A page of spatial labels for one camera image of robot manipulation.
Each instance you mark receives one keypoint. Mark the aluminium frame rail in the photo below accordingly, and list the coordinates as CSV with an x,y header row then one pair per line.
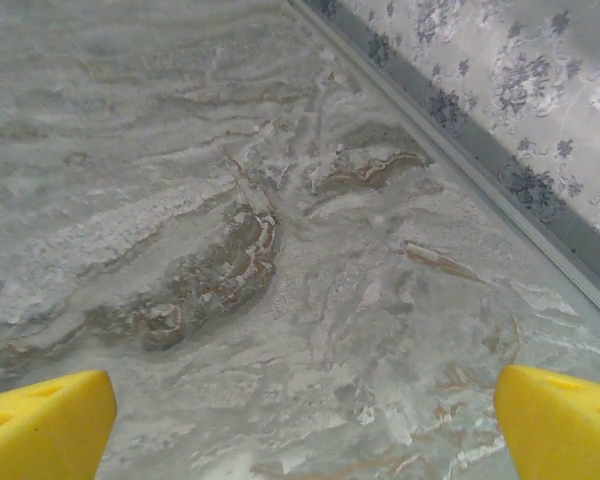
x,y
480,179

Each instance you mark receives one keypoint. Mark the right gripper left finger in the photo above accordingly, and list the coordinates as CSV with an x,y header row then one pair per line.
x,y
40,435

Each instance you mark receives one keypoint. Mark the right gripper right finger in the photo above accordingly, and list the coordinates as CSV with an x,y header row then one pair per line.
x,y
565,435

